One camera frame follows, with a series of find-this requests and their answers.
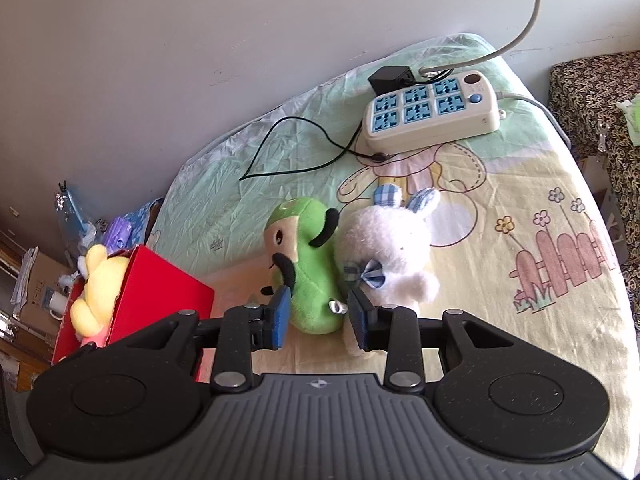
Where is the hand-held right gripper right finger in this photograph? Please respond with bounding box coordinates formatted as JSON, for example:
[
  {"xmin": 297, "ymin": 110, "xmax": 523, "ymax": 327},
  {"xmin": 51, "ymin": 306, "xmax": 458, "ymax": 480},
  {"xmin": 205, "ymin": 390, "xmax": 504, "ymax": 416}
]
[{"xmin": 347, "ymin": 289, "xmax": 516, "ymax": 395}]

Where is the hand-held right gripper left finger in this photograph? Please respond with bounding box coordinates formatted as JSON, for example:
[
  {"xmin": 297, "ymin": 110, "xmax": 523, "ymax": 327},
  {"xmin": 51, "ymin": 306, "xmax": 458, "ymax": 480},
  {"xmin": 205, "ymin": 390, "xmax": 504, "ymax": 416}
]
[{"xmin": 117, "ymin": 285, "xmax": 293, "ymax": 395}]

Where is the green plush toy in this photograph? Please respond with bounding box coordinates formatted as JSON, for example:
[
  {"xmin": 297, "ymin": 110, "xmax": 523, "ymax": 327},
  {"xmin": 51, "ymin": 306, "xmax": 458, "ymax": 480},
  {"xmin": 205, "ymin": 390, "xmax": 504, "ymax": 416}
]
[{"xmin": 263, "ymin": 197, "xmax": 347, "ymax": 335}]

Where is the white plush rabbit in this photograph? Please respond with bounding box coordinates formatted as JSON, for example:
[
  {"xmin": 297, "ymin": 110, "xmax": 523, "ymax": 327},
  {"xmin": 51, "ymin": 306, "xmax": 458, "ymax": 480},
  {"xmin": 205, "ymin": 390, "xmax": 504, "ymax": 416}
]
[{"xmin": 334, "ymin": 185, "xmax": 442, "ymax": 359}]

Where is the red cardboard box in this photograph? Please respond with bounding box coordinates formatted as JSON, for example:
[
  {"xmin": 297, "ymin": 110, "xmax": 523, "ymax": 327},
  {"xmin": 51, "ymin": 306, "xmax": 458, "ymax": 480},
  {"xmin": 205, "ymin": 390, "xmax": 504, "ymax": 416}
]
[{"xmin": 51, "ymin": 245, "xmax": 216, "ymax": 384}]

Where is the yellow plush tiger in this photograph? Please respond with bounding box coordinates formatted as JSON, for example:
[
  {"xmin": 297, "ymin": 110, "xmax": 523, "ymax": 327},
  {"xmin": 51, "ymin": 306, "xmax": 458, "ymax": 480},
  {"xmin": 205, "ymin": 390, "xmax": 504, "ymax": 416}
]
[{"xmin": 70, "ymin": 244, "xmax": 132, "ymax": 349}]

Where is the blue patterned cloth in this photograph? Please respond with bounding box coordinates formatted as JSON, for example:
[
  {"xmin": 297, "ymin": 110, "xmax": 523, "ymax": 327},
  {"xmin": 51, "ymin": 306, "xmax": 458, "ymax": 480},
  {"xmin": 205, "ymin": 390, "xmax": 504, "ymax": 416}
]
[{"xmin": 125, "ymin": 199, "xmax": 164, "ymax": 247}]

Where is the purple tissue pack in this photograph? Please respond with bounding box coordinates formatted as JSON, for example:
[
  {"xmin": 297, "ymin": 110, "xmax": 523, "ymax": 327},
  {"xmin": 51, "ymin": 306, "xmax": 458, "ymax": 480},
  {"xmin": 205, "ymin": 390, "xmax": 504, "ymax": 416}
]
[{"xmin": 102, "ymin": 217, "xmax": 132, "ymax": 252}]

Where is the white power strip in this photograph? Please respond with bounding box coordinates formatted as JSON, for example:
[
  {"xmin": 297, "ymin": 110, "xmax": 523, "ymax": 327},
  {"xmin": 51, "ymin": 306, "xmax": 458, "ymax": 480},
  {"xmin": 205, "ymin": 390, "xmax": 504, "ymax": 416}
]
[{"xmin": 362, "ymin": 71, "xmax": 506, "ymax": 154}]

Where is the blue plastic bag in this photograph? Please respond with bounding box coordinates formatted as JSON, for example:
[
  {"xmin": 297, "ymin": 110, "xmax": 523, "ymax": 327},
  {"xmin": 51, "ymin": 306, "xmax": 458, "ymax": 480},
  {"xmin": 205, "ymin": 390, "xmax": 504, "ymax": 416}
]
[{"xmin": 55, "ymin": 182, "xmax": 97, "ymax": 241}]

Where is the black power adapter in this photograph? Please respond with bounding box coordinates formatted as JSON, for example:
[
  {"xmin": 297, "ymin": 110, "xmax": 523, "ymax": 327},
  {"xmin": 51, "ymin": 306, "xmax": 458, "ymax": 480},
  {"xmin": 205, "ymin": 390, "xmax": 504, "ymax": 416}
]
[{"xmin": 368, "ymin": 66, "xmax": 419, "ymax": 95}]

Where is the brown floral cloth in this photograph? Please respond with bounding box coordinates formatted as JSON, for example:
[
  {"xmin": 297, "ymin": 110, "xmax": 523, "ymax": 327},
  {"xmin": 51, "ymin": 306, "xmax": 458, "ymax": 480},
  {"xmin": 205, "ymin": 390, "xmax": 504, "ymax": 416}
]
[{"xmin": 547, "ymin": 50, "xmax": 640, "ymax": 332}]

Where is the small green frog plush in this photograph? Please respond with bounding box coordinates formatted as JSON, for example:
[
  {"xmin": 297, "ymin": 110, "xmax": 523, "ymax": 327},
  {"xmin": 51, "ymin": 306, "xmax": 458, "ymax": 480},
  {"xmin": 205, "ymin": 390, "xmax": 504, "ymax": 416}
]
[{"xmin": 616, "ymin": 92, "xmax": 640, "ymax": 147}]

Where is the black cable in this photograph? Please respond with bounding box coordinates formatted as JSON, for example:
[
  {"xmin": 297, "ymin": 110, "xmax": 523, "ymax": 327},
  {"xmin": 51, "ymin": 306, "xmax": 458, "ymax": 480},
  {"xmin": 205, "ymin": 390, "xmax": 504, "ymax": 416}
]
[{"xmin": 240, "ymin": 116, "xmax": 389, "ymax": 182}]

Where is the white power cord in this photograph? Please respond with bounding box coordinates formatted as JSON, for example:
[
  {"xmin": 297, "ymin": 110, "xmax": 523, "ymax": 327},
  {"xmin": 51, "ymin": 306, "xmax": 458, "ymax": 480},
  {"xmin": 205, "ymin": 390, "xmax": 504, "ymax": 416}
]
[{"xmin": 494, "ymin": 91, "xmax": 574, "ymax": 150}]

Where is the grey wall cable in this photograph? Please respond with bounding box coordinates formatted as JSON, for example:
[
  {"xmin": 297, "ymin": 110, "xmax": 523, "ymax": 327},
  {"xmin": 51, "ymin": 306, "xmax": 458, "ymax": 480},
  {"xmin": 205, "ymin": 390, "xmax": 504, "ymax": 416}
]
[{"xmin": 419, "ymin": 0, "xmax": 546, "ymax": 77}]

